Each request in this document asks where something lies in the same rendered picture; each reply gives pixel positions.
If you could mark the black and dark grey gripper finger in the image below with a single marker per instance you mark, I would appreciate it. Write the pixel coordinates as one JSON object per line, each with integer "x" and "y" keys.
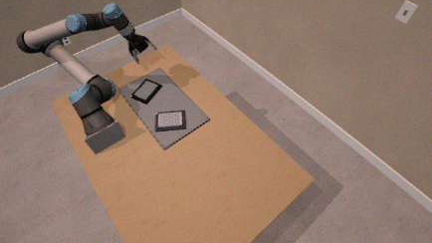
{"x": 133, "y": 53}
{"x": 148, "y": 42}

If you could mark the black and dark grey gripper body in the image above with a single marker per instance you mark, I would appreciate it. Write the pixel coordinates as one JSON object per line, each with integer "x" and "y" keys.
{"x": 140, "y": 44}

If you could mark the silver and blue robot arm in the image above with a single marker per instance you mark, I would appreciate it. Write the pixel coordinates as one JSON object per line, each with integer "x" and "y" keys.
{"x": 94, "y": 90}

